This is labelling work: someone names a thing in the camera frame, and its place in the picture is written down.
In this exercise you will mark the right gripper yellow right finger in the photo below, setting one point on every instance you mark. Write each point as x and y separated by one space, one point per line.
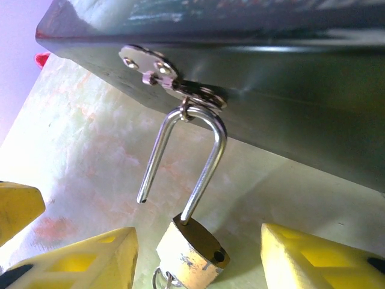
319 265

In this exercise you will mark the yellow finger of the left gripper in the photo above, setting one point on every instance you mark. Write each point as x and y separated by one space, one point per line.
18 207

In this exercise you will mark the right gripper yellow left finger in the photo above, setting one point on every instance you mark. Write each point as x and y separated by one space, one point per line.
78 265

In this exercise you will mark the brass padlock with steel shackle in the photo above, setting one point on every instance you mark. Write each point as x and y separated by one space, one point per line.
195 259

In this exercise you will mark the green marble pattern mat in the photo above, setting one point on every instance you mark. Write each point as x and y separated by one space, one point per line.
75 150

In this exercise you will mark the purple floral tablecloth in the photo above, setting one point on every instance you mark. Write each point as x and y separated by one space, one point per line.
15 60

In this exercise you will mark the silver metal box hasp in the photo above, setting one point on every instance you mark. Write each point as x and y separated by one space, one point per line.
150 63

